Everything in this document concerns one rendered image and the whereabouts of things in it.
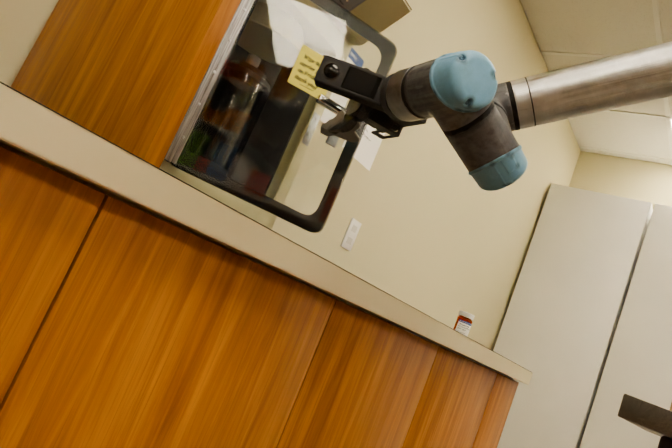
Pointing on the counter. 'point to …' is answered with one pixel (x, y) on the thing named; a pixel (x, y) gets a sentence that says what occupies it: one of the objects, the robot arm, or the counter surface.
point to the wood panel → (137, 38)
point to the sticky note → (303, 76)
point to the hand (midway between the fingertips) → (331, 105)
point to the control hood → (376, 10)
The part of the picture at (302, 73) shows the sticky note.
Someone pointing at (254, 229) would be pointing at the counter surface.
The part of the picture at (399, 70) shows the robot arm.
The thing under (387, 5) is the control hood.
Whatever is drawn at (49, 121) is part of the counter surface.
